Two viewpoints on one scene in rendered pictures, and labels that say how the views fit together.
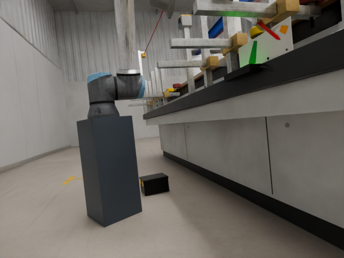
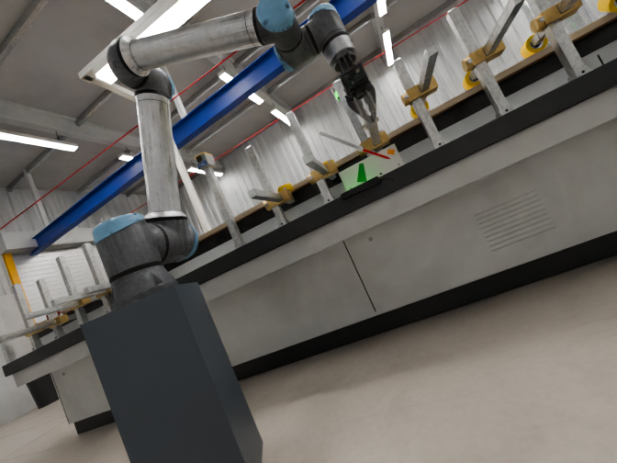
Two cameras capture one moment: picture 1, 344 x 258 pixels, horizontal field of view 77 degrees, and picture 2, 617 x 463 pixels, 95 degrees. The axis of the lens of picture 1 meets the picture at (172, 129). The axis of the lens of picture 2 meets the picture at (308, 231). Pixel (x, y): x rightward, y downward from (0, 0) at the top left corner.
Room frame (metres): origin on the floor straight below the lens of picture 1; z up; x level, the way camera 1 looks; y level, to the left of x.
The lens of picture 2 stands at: (0.41, 0.86, 0.52)
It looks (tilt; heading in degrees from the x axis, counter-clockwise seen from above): 5 degrees up; 302
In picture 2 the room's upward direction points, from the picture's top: 24 degrees counter-clockwise
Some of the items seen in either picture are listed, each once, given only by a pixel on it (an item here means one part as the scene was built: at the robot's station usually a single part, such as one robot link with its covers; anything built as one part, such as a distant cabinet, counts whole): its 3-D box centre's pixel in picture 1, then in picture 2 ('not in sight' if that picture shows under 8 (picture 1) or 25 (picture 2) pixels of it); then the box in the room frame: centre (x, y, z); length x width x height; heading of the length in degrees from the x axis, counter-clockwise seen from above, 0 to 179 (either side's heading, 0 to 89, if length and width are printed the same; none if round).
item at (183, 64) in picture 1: (197, 64); (274, 197); (1.15, -0.17, 0.83); 0.44 x 0.03 x 0.04; 106
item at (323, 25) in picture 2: not in sight; (328, 30); (0.59, -0.01, 1.13); 0.10 x 0.09 x 0.12; 18
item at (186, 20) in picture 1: (185, 22); (205, 163); (1.46, -0.16, 1.18); 0.07 x 0.07 x 0.08; 16
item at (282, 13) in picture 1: (276, 14); (372, 144); (0.70, -0.37, 0.85); 0.14 x 0.06 x 0.05; 16
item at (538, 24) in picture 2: not in sight; (554, 15); (-0.02, -0.57, 0.95); 0.14 x 0.06 x 0.05; 16
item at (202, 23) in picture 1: (206, 54); (268, 190); (1.21, -0.23, 0.89); 0.04 x 0.04 x 0.48; 16
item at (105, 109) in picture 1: (103, 110); (142, 285); (1.33, 0.41, 0.65); 0.19 x 0.19 x 0.10
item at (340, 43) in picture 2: not in sight; (341, 53); (0.58, -0.01, 1.05); 0.10 x 0.09 x 0.05; 16
